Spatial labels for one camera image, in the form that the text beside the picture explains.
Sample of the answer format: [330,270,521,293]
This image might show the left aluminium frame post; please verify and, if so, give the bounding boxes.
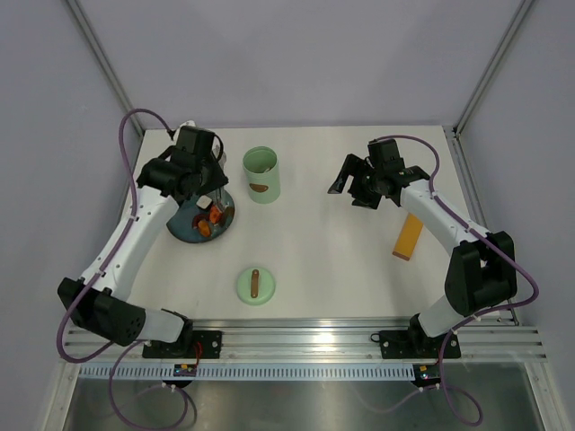
[62,0,134,113]

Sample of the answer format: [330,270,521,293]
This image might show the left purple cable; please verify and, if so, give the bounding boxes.
[57,108,199,427]

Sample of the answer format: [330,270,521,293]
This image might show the white slotted cable duct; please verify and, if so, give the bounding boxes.
[78,363,417,382]

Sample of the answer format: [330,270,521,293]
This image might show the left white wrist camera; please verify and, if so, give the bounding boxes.
[179,119,197,128]

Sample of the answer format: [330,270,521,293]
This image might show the green round lid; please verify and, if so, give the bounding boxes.
[236,267,276,306]

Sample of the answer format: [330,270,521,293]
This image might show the purple cable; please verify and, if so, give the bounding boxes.
[358,135,539,426]
[57,108,199,427]

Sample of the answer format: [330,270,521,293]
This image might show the toy brown mushroom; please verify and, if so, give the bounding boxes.
[223,206,234,223]

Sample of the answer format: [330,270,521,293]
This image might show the right aluminium frame post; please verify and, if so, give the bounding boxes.
[453,0,537,139]

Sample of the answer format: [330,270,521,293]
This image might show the toy white cheese cube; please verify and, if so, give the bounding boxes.
[196,195,213,211]

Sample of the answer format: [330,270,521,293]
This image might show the metal tongs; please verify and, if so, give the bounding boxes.
[213,145,226,212]

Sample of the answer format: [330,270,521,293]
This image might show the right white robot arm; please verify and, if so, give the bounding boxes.
[328,136,518,356]

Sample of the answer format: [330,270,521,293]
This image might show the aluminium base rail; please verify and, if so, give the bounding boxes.
[60,317,549,365]

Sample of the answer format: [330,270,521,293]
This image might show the orange rectangular box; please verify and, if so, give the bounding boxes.
[392,213,424,261]

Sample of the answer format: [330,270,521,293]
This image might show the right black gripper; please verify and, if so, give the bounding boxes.
[329,154,384,210]

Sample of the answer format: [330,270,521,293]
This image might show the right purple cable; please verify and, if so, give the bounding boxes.
[358,135,539,426]

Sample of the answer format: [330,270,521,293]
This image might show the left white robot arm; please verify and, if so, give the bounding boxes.
[57,125,228,357]

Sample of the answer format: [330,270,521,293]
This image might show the dark teal plate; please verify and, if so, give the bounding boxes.
[167,189,235,243]

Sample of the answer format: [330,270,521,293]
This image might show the aluminium frame post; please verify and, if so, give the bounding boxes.
[453,0,537,139]
[62,0,134,113]

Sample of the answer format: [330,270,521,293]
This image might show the toy orange carrot piece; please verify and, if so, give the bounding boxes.
[208,206,224,225]

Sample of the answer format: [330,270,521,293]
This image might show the green cylindrical lunch container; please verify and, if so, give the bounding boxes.
[243,146,280,205]

